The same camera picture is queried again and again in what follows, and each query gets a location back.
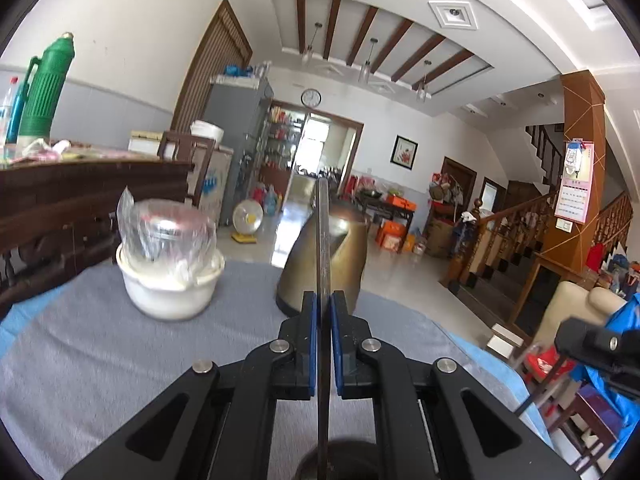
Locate wooden pillar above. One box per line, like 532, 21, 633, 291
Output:
505, 71, 607, 331

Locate small floor fan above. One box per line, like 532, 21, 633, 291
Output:
231, 199, 265, 245

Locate blue plastic bag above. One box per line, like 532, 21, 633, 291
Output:
570, 292, 640, 431

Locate wooden chair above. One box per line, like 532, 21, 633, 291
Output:
157, 130, 217, 211

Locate grey table cloth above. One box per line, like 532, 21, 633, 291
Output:
0, 257, 526, 480

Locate white cabinet blue print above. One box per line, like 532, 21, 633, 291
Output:
195, 142, 235, 211

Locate bronze electric kettle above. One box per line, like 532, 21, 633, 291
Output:
276, 199, 372, 318

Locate cream sofa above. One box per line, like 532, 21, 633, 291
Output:
537, 280, 628, 351

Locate green thermos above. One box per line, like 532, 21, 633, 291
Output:
17, 31, 76, 147

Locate short wooden railing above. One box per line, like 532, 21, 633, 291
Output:
597, 191, 633, 256

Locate blue plastic container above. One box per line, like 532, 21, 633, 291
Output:
5, 80, 31, 145

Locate white bucket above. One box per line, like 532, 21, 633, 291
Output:
190, 120, 225, 143

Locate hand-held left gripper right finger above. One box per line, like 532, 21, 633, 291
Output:
330, 292, 581, 480

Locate red plastic stool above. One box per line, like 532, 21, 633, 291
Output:
522, 347, 576, 386

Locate wall calendar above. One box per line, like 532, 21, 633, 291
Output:
554, 137, 595, 225

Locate black utensil handle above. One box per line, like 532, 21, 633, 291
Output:
315, 179, 332, 480

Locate square recessed ceiling light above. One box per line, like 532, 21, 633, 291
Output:
429, 1, 478, 31

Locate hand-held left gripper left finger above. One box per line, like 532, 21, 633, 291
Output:
62, 292, 321, 480

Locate white crumpled plastic bag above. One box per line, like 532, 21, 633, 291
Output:
20, 138, 71, 161

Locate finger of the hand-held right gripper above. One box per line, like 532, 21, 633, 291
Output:
554, 316, 640, 396

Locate grey refrigerator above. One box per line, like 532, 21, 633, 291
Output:
202, 74, 275, 221

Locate white box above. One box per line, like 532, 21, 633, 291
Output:
485, 322, 526, 358

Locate wooden side table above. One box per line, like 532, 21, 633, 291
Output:
357, 190, 416, 233

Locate cream box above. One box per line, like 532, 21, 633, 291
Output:
128, 131, 163, 153

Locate white bowl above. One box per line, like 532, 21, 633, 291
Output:
116, 242, 226, 322

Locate framed wall picture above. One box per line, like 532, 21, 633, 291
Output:
390, 135, 419, 169

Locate brown wooden door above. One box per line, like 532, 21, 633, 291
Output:
172, 0, 253, 133

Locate wooden stair railing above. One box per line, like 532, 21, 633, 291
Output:
440, 190, 558, 286

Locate wooden stool purple seat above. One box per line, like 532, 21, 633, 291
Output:
547, 385, 626, 461

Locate dark chopstick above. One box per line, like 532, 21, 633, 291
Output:
514, 350, 558, 416

